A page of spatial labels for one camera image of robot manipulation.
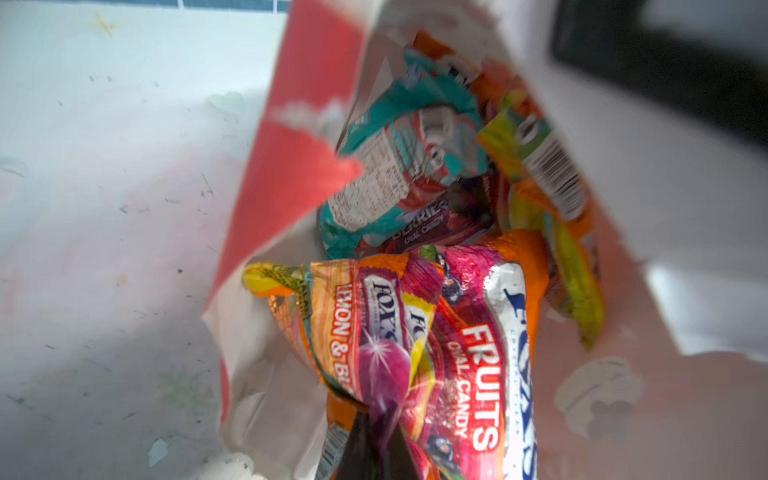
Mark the teal candy bag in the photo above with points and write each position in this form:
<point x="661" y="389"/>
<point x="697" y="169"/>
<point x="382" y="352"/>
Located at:
<point x="415" y="141"/>

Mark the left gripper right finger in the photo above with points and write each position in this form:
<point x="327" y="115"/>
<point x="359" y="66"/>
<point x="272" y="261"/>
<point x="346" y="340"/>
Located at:
<point x="399" y="462"/>

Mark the fruit candy bag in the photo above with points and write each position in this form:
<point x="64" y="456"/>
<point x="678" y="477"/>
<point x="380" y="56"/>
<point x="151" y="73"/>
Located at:
<point x="436" y="343"/>

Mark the red white paper bag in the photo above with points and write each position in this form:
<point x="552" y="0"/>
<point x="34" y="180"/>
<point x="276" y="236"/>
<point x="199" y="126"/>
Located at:
<point x="676" y="385"/>

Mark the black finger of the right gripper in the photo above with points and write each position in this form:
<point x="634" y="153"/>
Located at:
<point x="606" y="39"/>

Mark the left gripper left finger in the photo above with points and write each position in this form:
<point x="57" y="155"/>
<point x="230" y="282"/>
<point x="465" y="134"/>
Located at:
<point x="357" y="461"/>

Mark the green yellow snack packet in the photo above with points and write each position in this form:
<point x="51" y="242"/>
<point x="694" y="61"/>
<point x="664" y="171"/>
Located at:
<point x="543" y="190"/>

